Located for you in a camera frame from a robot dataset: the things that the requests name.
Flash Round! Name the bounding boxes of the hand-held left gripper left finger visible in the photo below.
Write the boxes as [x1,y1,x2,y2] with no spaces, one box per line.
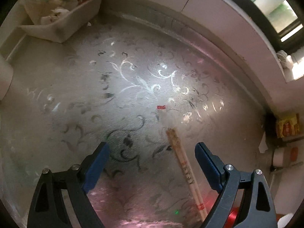
[27,142,110,228]

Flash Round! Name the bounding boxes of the vinegar bottle yellow cap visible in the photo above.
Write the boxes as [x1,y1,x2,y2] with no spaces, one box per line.
[265,113,301,139]

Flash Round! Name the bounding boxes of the white plastic container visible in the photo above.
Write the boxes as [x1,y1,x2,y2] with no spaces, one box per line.
[20,0,102,44]

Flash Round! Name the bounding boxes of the salt jar red lid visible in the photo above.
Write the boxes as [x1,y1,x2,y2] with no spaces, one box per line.
[272,147,299,167]

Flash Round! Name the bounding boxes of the white pipe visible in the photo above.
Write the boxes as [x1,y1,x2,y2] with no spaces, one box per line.
[0,55,13,101]

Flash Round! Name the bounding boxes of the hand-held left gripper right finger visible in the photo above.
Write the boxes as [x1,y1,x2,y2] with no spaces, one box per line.
[195,142,278,228]

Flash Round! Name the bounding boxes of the window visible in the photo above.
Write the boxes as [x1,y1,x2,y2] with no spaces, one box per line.
[204,0,304,49]

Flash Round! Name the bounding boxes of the crumpled white tissue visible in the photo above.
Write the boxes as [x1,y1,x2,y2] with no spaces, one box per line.
[277,50,296,68]

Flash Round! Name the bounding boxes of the red metal utensil holder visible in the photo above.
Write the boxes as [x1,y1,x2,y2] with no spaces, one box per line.
[227,207,241,228]

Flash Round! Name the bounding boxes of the wooden chopsticks pair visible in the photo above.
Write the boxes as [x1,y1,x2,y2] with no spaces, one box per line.
[157,104,207,222]

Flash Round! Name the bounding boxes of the crumpled white paper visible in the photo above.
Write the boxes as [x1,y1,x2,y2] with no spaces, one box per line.
[40,7,70,24]

